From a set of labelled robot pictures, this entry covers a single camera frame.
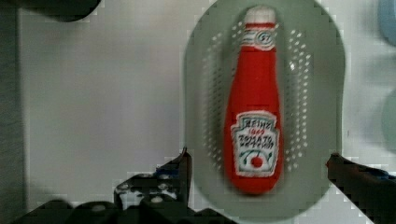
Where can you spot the blue cup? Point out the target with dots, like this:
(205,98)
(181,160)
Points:
(387,20)

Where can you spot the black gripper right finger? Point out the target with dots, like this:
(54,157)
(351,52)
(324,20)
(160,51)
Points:
(372,190)

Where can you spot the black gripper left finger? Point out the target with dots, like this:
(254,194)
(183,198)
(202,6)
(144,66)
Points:
(161,197)

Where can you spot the black round pan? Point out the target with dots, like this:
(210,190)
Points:
(59,10)

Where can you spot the green oval strainer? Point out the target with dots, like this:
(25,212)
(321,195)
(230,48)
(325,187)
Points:
(310,71)

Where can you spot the red ketchup bottle toy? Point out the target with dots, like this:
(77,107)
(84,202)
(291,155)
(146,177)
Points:
(252,140)

